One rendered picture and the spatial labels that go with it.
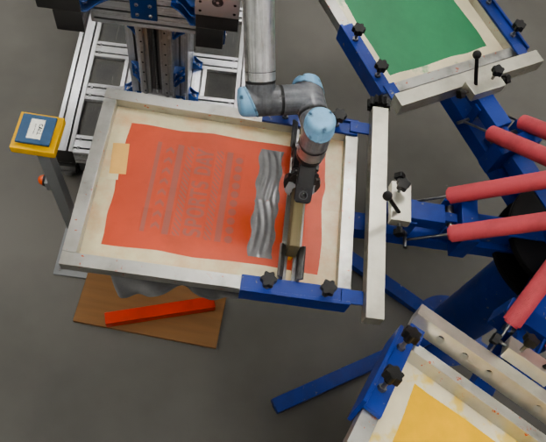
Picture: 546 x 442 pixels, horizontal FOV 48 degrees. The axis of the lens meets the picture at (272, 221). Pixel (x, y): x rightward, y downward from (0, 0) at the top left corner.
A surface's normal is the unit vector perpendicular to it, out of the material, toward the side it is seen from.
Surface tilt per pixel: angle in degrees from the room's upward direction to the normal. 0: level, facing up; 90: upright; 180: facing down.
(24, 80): 0
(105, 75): 0
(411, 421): 32
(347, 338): 0
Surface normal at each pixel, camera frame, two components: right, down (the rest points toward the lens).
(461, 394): -0.43, 0.36
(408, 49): 0.12, -0.43
